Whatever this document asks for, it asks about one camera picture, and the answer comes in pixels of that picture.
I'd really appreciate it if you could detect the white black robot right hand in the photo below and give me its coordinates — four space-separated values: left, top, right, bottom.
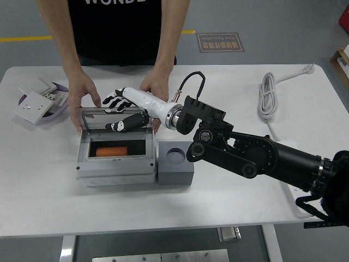
102 87 173 133

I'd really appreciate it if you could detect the person's left hand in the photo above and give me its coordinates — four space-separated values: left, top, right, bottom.
139 69 173 134

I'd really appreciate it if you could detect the person's right hand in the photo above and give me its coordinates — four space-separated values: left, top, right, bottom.
67 73 101 134

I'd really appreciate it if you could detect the orange cylinder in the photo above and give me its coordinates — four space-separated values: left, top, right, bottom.
95 147 129 157

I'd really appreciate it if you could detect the grey box with clear lid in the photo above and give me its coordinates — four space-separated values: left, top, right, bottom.
74 106 158 187

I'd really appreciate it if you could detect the grey cube with round recess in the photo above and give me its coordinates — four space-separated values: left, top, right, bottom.
157 141 195 186

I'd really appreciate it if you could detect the grey table control box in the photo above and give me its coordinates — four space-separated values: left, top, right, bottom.
217 226 242 244

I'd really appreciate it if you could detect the red box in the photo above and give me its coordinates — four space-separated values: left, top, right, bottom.
338 5 349 31

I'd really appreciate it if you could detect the white socket module panel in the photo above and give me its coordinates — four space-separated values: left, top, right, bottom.
40 91 69 114

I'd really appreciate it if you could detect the purple oval tray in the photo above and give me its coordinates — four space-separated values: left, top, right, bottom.
17 81 69 126

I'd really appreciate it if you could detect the person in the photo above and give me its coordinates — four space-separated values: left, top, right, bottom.
67 0 178 67

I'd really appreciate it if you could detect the white table leg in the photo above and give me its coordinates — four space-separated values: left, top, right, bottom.
59 235 77 262
261 225 284 262

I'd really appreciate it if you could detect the wooden crate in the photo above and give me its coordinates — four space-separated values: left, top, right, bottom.
329 47 349 92

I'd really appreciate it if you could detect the white block in crate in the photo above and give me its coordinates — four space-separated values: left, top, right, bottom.
337 45 349 69

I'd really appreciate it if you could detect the white wall switch plate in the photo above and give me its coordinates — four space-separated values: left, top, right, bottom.
18 77 57 95

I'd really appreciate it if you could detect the white wall socket plate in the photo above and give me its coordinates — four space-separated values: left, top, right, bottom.
14 91 55 125

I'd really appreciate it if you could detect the white power cord with plug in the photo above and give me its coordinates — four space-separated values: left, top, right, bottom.
257 63 317 142

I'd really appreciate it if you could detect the grey metal base plate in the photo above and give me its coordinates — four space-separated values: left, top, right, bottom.
92 248 230 262

